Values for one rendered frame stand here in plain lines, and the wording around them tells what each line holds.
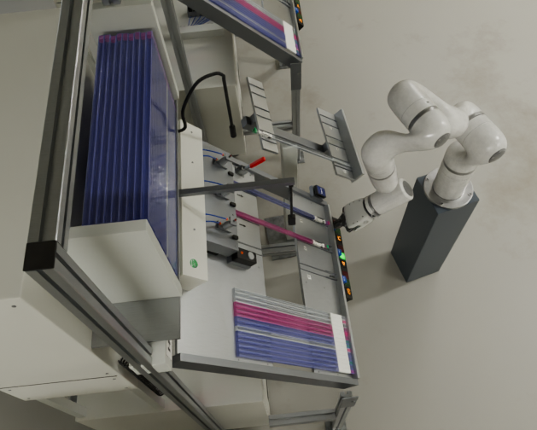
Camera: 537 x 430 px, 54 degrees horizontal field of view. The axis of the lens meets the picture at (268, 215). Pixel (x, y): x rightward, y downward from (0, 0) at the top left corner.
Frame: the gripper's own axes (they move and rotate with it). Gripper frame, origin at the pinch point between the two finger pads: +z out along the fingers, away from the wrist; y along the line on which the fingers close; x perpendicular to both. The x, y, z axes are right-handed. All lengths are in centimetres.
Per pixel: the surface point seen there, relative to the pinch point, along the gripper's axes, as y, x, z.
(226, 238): -25, 61, -3
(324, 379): -60, 20, 1
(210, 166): -3, 65, -3
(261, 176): 7.9, 37.7, 1.8
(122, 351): -64, 97, -12
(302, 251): -15.9, 20.1, 2.5
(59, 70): -29, 126, -38
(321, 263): -18.0, 10.5, 2.5
